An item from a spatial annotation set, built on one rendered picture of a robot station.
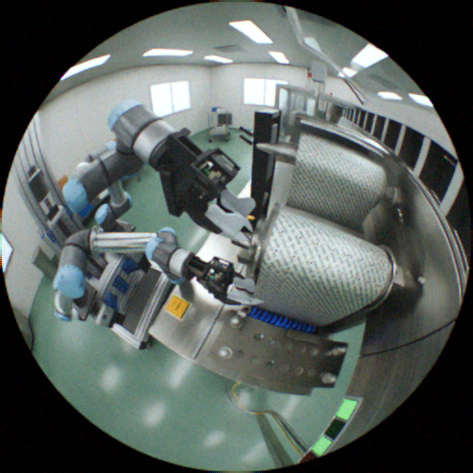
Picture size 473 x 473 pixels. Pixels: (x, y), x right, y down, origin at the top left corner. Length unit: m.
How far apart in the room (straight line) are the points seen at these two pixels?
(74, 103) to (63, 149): 0.92
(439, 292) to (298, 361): 0.39
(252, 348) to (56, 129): 3.77
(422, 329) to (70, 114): 4.03
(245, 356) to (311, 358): 0.19
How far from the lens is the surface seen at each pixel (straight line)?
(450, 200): 0.39
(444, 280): 0.34
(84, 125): 3.74
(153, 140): 0.26
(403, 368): 0.36
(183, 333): 0.63
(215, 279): 0.39
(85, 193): 0.36
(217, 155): 0.25
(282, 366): 0.49
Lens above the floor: 1.50
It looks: 51 degrees down
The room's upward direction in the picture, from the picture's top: straight up
